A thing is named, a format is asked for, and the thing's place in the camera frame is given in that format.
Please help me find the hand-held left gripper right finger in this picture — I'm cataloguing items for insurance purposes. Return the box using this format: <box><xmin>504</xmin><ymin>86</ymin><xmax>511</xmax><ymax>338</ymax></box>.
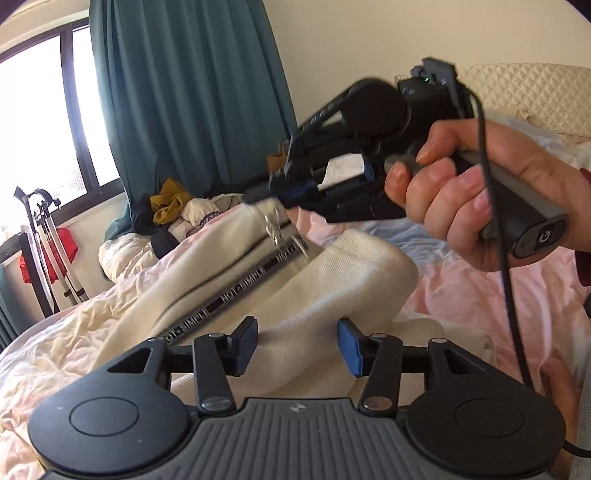
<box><xmin>337</xmin><ymin>318</ymin><xmax>495</xmax><ymax>414</ymax></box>

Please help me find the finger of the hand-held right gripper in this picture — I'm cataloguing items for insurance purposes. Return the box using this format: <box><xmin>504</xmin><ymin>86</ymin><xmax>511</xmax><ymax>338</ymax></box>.
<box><xmin>242</xmin><ymin>179</ymin><xmax>366</xmax><ymax>219</ymax></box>
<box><xmin>267</xmin><ymin>90</ymin><xmax>366</xmax><ymax>186</ymax></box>

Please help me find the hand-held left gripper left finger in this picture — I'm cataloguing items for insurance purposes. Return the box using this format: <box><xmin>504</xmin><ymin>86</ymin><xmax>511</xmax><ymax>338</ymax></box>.
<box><xmin>106</xmin><ymin>316</ymin><xmax>259</xmax><ymax>414</ymax></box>

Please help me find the cream zip jacket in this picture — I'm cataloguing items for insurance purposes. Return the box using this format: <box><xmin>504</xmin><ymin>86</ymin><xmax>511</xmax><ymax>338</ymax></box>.
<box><xmin>113</xmin><ymin>203</ymin><xmax>497</xmax><ymax>416</ymax></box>

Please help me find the person's right forearm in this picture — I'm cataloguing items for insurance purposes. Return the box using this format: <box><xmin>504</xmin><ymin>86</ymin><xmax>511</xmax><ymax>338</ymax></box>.
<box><xmin>575</xmin><ymin>166</ymin><xmax>591</xmax><ymax>254</ymax></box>

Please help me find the person's right hand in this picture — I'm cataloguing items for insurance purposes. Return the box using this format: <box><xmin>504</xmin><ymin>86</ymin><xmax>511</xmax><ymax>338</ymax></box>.
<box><xmin>384</xmin><ymin>119</ymin><xmax>583</xmax><ymax>273</ymax></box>

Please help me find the brown paper bag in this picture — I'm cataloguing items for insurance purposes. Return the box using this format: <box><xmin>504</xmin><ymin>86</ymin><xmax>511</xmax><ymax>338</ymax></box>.
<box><xmin>267</xmin><ymin>138</ymin><xmax>296</xmax><ymax>175</ymax></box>

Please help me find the white printed garment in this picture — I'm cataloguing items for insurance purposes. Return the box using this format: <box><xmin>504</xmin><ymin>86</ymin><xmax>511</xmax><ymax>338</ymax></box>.
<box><xmin>168</xmin><ymin>194</ymin><xmax>243</xmax><ymax>238</ymax></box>

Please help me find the teal curtain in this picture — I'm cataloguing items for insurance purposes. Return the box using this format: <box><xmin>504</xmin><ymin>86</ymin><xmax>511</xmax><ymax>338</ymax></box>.
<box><xmin>89</xmin><ymin>0</ymin><xmax>298</xmax><ymax>241</ymax></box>
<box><xmin>0</xmin><ymin>265</ymin><xmax>28</xmax><ymax>354</ymax></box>

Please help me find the dark garment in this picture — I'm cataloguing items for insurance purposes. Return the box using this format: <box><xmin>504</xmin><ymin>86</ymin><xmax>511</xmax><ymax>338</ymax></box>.
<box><xmin>131</xmin><ymin>198</ymin><xmax>185</xmax><ymax>259</ymax></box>

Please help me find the mustard yellow garment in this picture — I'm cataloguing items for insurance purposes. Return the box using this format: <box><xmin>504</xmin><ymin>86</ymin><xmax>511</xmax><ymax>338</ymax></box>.
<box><xmin>150</xmin><ymin>178</ymin><xmax>195</xmax><ymax>227</ymax></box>

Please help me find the quilted cream headboard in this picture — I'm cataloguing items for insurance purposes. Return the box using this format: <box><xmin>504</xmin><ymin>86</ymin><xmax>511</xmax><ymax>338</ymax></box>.
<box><xmin>455</xmin><ymin>62</ymin><xmax>591</xmax><ymax>139</ymax></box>

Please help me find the red cloth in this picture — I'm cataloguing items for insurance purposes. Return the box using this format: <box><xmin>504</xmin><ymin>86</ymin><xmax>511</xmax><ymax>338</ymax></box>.
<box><xmin>18</xmin><ymin>227</ymin><xmax>79</xmax><ymax>284</ymax></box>

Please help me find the person's bare leg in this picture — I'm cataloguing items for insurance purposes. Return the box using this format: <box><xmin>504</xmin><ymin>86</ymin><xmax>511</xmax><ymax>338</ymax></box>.
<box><xmin>540</xmin><ymin>357</ymin><xmax>580</xmax><ymax>480</ymax></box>

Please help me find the black metal stand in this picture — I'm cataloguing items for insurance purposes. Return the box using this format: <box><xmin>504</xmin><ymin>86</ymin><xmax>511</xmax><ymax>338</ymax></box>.
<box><xmin>13</xmin><ymin>185</ymin><xmax>88</xmax><ymax>319</ymax></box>

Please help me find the black cable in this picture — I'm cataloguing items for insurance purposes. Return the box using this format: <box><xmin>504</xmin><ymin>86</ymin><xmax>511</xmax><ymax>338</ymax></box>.
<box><xmin>459</xmin><ymin>85</ymin><xmax>591</xmax><ymax>457</ymax></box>

